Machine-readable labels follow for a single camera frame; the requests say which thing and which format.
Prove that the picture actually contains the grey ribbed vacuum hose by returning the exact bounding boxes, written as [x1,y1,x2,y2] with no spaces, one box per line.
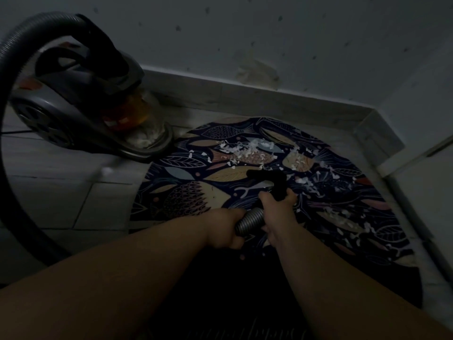
[0,12,266,267]

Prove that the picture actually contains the person's dark clothing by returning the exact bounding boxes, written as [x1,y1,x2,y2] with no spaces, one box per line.
[142,244,312,340]

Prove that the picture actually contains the person's right forearm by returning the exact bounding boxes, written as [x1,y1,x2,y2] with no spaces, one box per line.
[270,223,453,340]

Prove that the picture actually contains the grey canister vacuum cleaner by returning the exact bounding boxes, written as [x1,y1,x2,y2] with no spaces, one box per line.
[8,14,174,163]

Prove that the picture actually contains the round leaf-patterned dark rug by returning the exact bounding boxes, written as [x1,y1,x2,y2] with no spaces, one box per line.
[129,117,424,308]

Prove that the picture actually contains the person's left forearm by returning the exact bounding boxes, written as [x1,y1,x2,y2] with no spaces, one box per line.
[0,215,211,340]

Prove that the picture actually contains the person's left hand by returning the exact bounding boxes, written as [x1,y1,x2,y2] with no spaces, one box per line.
[202,208,246,250]

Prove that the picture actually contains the person's right hand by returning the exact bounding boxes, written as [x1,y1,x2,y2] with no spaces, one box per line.
[258,188,300,246]

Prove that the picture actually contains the scattered white paper scraps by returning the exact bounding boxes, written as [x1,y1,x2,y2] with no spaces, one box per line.
[188,138,400,252]

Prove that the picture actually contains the black vacuum hose handle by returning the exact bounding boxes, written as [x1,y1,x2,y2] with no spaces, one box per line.
[246,169,288,202]

